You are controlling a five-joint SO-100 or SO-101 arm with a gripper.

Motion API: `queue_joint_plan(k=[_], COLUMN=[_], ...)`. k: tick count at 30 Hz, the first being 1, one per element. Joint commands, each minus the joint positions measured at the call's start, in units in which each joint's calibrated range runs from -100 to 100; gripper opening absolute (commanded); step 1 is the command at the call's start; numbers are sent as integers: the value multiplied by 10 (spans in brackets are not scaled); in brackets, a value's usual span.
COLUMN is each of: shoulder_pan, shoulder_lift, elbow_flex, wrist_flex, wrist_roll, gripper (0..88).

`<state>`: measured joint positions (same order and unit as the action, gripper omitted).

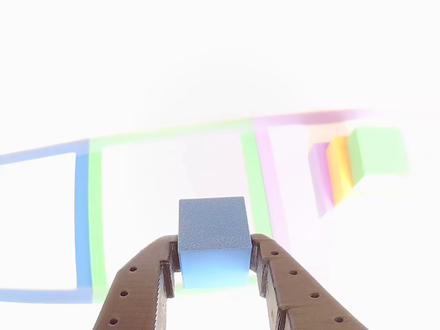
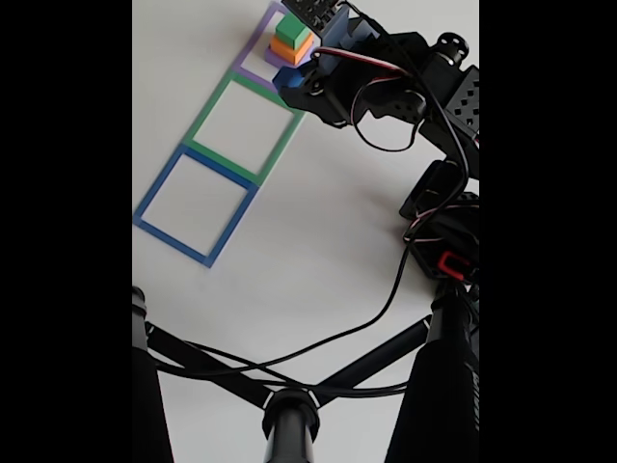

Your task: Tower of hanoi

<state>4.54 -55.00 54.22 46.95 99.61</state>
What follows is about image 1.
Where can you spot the small blue cube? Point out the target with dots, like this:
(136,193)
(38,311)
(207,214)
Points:
(213,237)

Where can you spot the green square block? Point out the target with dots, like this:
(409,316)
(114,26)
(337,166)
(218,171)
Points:
(374,151)

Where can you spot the green tape square outline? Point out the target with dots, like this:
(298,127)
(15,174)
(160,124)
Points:
(95,213)

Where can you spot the blue tape square outline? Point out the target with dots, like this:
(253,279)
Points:
(82,213)

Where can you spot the purple tape square outline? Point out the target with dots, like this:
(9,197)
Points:
(271,178)

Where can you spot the purple square block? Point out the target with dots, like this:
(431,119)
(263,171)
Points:
(321,178)

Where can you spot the orange square block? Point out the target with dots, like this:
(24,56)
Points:
(340,172)

